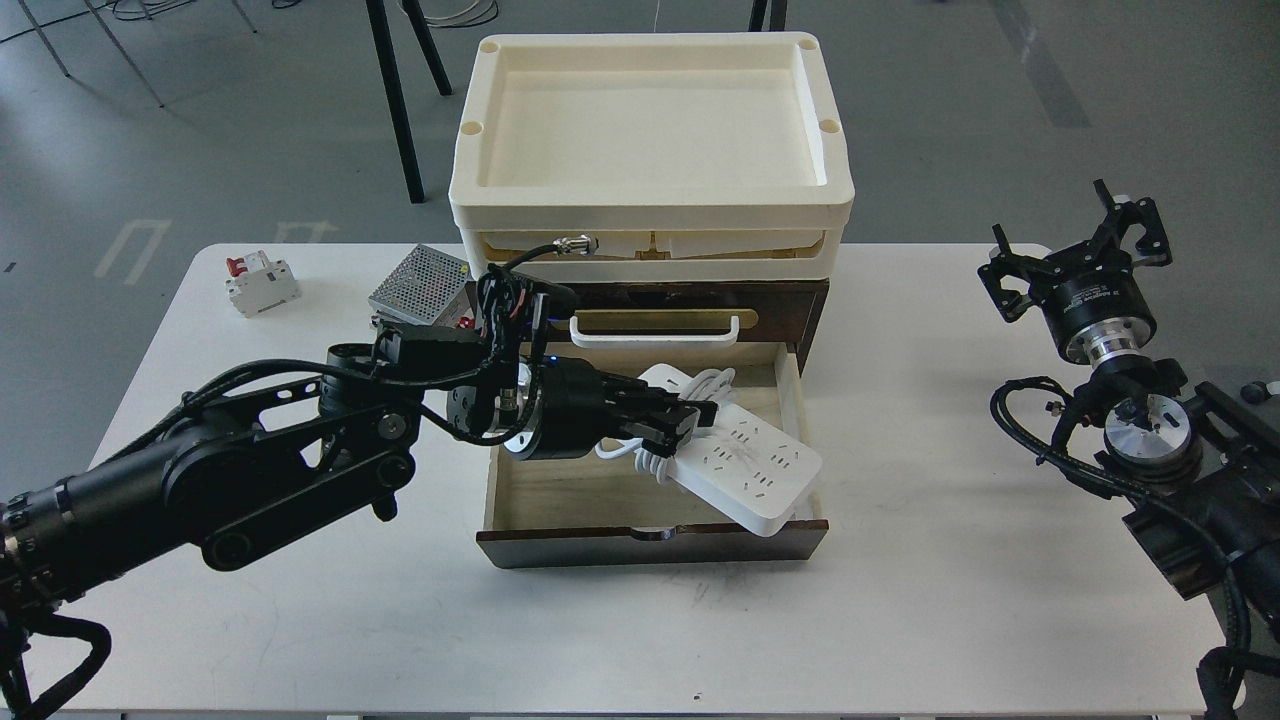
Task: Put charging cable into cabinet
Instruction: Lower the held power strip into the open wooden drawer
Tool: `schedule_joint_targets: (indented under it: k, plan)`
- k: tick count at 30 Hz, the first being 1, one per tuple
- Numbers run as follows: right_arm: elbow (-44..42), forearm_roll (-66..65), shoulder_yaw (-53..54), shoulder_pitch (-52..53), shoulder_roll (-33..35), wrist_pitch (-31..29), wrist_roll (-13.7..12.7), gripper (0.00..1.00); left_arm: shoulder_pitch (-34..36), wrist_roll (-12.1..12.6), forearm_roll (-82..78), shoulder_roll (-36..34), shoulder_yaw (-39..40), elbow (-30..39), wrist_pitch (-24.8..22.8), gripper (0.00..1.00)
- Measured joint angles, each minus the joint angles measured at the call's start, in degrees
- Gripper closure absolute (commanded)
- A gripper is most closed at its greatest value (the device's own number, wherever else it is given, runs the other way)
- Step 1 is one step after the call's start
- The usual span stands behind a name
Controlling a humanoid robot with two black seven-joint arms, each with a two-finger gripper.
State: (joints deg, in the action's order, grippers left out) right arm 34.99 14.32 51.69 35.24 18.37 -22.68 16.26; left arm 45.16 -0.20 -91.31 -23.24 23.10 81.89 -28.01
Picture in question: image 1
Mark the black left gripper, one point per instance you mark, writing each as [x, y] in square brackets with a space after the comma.
[578, 406]

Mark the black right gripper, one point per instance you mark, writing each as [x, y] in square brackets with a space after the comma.
[1095, 305]

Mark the white power strip with cable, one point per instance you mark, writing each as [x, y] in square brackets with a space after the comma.
[751, 471]

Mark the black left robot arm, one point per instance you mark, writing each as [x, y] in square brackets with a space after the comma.
[275, 449]

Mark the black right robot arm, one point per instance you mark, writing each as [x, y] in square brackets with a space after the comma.
[1200, 471]

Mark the open wooden drawer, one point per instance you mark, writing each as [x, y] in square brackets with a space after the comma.
[590, 511]

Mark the silver mesh power supply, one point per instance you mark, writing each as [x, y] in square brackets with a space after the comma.
[428, 287]

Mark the cream plastic tray top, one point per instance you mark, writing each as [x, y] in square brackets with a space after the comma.
[692, 157]

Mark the black chair legs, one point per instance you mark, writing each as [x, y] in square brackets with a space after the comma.
[768, 15]

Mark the black table leg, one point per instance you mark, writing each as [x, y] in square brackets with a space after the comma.
[393, 90]

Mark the white drawer handle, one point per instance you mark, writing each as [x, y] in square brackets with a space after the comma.
[637, 341]

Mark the white circuit breaker red switch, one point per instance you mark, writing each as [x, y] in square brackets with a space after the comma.
[257, 283]

